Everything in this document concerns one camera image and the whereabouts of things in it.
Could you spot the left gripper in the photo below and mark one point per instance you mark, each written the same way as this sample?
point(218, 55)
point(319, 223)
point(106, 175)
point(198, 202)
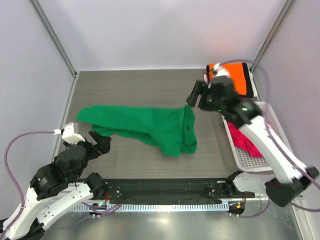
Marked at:
point(103, 145)

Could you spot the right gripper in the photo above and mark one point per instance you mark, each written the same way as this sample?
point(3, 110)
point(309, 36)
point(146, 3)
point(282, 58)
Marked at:
point(204, 89)

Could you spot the green t-shirt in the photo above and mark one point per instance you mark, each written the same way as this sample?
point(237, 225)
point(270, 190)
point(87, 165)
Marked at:
point(172, 130)

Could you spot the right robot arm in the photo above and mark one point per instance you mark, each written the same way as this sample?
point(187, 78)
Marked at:
point(291, 176)

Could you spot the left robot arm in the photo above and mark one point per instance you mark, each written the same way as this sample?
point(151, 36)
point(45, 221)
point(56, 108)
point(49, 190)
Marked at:
point(33, 216)

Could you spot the folded orange t-shirt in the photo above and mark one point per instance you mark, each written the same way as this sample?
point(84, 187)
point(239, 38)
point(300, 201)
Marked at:
point(235, 77)

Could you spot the folded black t-shirt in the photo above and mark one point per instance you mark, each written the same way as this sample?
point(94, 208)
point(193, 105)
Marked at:
point(250, 80)

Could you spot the pink t-shirt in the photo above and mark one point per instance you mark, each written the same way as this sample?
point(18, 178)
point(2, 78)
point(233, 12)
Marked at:
point(242, 142)

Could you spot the white plastic basket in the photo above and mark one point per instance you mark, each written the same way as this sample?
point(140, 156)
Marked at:
point(258, 135)

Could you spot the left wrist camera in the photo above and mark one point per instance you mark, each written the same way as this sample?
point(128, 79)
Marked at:
point(70, 134)

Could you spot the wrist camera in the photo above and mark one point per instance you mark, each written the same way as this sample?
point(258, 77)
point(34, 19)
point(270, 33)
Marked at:
point(70, 134)
point(219, 71)

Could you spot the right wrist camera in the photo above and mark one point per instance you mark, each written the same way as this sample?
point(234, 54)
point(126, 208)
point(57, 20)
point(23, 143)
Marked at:
point(219, 71)

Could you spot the white slotted cable duct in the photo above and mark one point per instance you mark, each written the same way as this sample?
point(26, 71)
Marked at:
point(139, 208)

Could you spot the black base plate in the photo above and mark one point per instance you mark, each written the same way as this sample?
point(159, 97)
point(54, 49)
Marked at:
point(172, 191)

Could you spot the right aluminium frame post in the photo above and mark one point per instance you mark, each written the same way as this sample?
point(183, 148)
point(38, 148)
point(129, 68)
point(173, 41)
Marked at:
point(275, 28)

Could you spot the aluminium frame post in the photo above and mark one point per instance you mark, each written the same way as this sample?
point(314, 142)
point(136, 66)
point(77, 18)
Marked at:
point(53, 36)
point(275, 28)

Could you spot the left aluminium frame post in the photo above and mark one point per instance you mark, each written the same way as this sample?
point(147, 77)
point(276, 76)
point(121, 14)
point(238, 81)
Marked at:
point(53, 36)

